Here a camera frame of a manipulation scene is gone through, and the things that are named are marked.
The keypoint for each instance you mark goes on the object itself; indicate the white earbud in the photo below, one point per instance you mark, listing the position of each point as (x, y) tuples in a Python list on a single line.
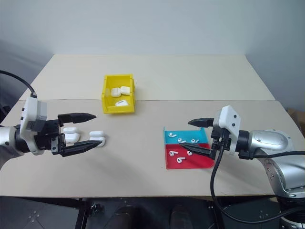
[(181, 140), (179, 160), (194, 140), (171, 135), (189, 153), (172, 153)]

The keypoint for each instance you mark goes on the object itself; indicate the red plastic tray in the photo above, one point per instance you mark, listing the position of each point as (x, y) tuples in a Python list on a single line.
[(200, 162)]

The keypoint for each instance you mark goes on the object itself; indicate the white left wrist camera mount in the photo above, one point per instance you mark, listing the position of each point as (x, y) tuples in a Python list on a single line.
[(29, 112)]

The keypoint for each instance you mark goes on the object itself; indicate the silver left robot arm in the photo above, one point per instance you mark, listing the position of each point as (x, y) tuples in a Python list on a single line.
[(6, 138)]

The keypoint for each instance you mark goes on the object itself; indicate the teal plastic tray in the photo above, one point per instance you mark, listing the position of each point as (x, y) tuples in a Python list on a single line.
[(188, 134)]

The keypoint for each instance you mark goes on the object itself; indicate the yellow plastic bin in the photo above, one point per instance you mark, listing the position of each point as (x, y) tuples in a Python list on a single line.
[(106, 105)]

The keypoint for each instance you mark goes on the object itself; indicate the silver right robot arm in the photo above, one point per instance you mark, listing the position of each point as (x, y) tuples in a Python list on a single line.
[(269, 140)]

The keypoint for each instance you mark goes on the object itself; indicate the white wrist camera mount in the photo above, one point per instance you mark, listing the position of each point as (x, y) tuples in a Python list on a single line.
[(29, 112), (230, 119)]

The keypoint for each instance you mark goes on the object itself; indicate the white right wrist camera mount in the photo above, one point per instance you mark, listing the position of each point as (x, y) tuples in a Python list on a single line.
[(230, 119)]

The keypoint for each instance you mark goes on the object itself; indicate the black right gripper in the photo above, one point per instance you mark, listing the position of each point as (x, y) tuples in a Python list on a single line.
[(214, 139)]

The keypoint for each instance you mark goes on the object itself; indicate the black table frame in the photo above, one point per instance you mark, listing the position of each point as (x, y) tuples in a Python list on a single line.
[(82, 214)]

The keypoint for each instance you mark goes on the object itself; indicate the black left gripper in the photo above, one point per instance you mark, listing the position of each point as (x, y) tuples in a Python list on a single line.
[(47, 136)]

